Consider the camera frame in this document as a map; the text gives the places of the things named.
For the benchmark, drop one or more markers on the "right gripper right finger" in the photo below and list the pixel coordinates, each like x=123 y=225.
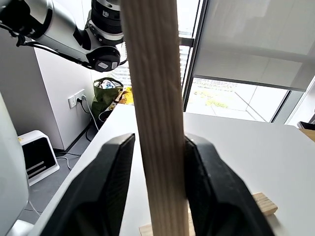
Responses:
x=216 y=186

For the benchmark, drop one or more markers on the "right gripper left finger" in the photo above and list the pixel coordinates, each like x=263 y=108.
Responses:
x=98 y=186

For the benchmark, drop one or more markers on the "wooden bar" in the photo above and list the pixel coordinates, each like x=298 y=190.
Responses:
x=157 y=118

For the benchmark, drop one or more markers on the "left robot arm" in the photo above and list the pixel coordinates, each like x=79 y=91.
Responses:
x=73 y=32

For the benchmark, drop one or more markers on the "wooden seat board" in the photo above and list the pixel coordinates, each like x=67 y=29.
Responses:
x=264 y=204

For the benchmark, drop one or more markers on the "white black box device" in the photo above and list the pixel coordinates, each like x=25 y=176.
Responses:
x=39 y=157

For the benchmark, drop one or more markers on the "robot body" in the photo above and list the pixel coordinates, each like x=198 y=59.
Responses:
x=9 y=172

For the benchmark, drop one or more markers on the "green bag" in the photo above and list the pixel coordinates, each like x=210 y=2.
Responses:
x=107 y=94

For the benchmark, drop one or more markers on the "cardboard box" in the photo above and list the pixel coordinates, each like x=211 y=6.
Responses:
x=307 y=130

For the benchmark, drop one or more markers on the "white wall socket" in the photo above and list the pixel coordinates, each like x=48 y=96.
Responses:
x=76 y=98

